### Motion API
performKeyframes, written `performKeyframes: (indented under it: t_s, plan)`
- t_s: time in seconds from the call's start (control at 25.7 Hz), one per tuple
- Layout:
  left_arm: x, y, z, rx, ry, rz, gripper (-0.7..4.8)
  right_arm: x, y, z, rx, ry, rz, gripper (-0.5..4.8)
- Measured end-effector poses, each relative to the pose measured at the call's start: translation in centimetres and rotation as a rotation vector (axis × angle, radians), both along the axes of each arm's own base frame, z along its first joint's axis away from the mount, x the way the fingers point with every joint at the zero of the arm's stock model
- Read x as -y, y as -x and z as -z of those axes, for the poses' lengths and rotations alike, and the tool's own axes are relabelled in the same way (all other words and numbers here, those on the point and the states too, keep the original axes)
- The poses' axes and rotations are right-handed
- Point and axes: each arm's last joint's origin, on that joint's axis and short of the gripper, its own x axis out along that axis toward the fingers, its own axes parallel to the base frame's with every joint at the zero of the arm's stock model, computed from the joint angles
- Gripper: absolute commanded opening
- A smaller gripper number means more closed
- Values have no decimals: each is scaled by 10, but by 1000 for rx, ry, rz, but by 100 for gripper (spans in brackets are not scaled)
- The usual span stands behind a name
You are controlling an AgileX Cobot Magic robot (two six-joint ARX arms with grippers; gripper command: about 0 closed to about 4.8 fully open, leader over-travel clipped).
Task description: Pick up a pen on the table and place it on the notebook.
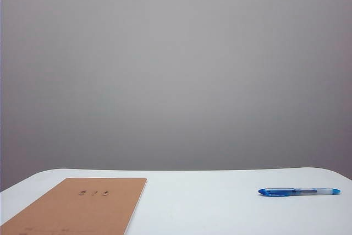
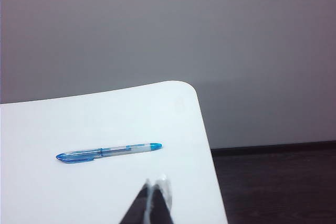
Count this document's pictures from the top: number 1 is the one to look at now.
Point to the brown kraft notebook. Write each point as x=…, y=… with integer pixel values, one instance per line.
x=82, y=210

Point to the blue translucent pen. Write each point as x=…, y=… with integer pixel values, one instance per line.
x=277, y=192

